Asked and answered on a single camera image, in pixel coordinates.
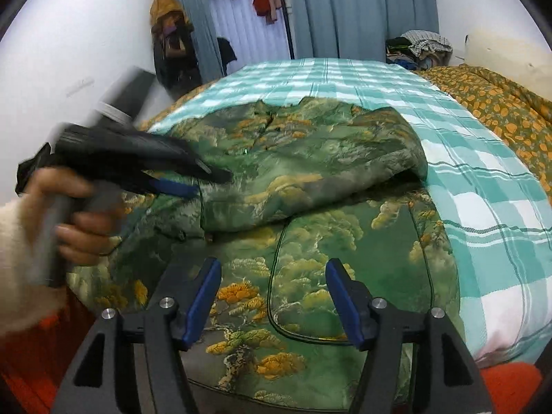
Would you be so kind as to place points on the narrow grey-blue curtain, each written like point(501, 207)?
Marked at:
point(189, 17)

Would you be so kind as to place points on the person's left hand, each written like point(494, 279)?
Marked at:
point(69, 233)

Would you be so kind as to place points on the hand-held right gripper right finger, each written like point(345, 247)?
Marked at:
point(341, 297)

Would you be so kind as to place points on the teal plaid bed sheet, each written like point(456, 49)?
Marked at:
point(474, 189)

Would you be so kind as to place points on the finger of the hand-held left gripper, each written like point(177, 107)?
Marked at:
point(172, 188)
point(207, 166)

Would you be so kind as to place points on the person's left forearm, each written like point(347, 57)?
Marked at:
point(17, 267)

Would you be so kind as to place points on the red hanging clothes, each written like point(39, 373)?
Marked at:
point(265, 2)

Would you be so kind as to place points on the green landscape print jacket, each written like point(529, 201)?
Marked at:
point(302, 159)

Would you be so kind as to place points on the yellow hooded coat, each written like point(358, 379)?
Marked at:
point(166, 6)

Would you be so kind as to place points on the red orange cloth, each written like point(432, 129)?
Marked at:
point(26, 366)

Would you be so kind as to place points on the wide grey-blue curtain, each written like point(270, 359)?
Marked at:
point(362, 8)

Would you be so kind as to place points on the orange floral quilt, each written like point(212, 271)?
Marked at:
point(509, 108)

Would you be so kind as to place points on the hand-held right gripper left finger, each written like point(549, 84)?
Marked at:
point(202, 302)

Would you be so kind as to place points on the cream pillow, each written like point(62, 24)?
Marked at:
point(509, 51)

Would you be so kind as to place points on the pile of clothes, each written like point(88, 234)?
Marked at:
point(425, 45)

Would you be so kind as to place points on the dark hanging clothes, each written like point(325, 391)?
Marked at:
point(174, 64)

